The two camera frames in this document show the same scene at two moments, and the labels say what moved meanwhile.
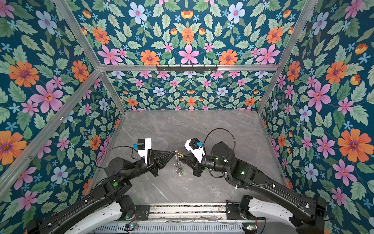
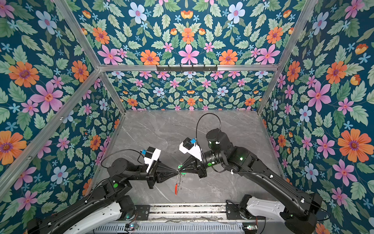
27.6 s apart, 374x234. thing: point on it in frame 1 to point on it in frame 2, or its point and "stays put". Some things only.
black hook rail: [187, 68] stays put
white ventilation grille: [172, 228] stays put
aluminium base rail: [188, 211] stays put
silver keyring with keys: [178, 167] to [178, 184]
